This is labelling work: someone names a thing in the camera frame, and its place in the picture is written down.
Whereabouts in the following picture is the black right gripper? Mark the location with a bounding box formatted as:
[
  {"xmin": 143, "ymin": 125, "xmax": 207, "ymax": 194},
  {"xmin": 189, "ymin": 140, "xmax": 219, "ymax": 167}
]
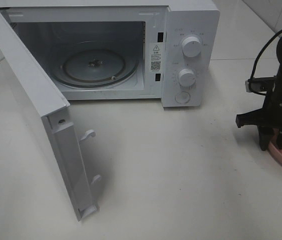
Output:
[{"xmin": 235, "ymin": 67, "xmax": 282, "ymax": 151}]

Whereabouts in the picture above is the round door release button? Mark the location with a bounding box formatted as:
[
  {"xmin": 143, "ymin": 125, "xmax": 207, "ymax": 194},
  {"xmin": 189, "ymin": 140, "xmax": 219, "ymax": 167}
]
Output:
[{"xmin": 175, "ymin": 91, "xmax": 190, "ymax": 104}]

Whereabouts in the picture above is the lower white timer knob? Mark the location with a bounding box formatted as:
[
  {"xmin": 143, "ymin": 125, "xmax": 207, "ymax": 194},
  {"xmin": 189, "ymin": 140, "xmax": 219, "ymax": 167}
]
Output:
[{"xmin": 177, "ymin": 68, "xmax": 197, "ymax": 87}]

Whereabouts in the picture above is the upper white power knob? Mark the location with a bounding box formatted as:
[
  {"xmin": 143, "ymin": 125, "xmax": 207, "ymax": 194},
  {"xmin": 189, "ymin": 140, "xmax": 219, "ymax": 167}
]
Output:
[{"xmin": 181, "ymin": 35, "xmax": 202, "ymax": 58}]

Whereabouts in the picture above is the white microwave oven body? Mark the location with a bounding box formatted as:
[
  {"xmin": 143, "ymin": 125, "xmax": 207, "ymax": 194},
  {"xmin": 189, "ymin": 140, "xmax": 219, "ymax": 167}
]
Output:
[{"xmin": 0, "ymin": 0, "xmax": 220, "ymax": 108}]

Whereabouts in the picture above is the warning label with QR code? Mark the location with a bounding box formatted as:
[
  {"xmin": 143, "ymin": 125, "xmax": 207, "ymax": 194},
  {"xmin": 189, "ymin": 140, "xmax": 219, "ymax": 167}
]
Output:
[{"xmin": 149, "ymin": 42, "xmax": 164, "ymax": 72}]

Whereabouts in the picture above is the glass microwave turntable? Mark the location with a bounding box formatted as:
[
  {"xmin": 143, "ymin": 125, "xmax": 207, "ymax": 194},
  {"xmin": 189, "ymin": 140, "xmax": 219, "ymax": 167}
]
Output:
[{"xmin": 50, "ymin": 41, "xmax": 143, "ymax": 89}]

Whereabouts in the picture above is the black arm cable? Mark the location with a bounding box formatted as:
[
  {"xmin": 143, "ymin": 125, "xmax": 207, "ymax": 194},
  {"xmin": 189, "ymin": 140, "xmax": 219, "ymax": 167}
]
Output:
[{"xmin": 247, "ymin": 13, "xmax": 282, "ymax": 96}]

